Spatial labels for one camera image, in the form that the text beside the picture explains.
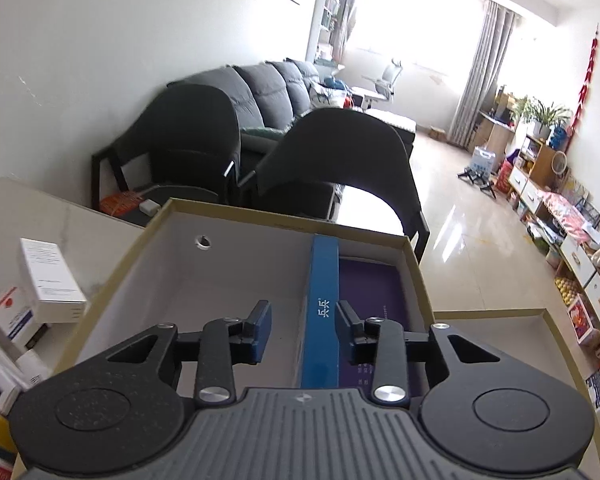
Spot grey curtain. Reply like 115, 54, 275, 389
448, 0, 519, 148

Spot black dining chair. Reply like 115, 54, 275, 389
91, 84, 240, 209
238, 107, 430, 260

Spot blue cartoon mask box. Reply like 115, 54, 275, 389
296, 235, 340, 389

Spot purple box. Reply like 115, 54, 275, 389
339, 258, 428, 396

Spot cardboard storage box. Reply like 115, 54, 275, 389
55, 200, 434, 388

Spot red white medicine box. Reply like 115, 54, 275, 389
0, 286, 48, 352

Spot potted green plant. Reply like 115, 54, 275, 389
514, 96, 572, 140

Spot cardboard box lid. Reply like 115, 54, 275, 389
418, 309, 600, 479

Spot white drawer cabinet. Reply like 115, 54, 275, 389
508, 167, 600, 346

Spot grey sofa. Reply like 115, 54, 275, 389
174, 60, 358, 159

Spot black dining chair right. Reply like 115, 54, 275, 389
238, 107, 430, 260

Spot black dining chair left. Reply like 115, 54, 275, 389
91, 84, 240, 209

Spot white office chair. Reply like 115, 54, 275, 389
365, 58, 403, 101

